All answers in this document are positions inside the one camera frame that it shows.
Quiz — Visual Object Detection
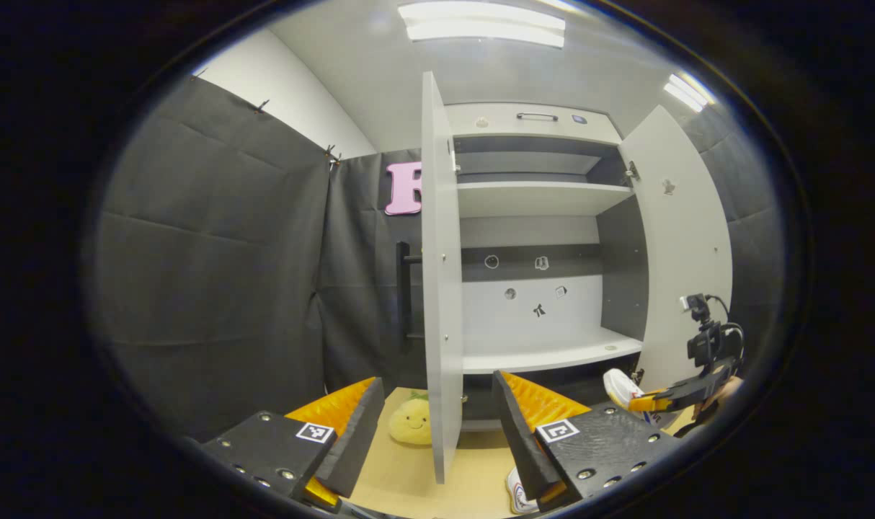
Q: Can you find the ceiling light panel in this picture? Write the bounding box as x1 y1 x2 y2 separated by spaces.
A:
398 0 567 49
663 72 716 114

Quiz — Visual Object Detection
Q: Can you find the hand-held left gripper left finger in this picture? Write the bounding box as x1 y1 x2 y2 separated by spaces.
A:
200 376 386 514

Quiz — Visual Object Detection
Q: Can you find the grey shoe cabinet door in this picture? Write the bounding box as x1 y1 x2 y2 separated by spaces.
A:
618 106 734 419
396 71 466 485

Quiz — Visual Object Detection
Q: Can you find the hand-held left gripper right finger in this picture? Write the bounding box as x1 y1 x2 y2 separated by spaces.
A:
492 370 688 511

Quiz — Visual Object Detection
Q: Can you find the grey shoe cabinet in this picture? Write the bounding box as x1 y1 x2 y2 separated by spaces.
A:
445 102 651 433

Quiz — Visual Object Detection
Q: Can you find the yellow plush toy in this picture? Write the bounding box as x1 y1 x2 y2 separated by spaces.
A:
388 393 432 446

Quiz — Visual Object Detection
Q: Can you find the white canvas shoe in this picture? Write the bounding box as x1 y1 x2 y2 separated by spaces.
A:
602 368 662 426
506 465 543 515

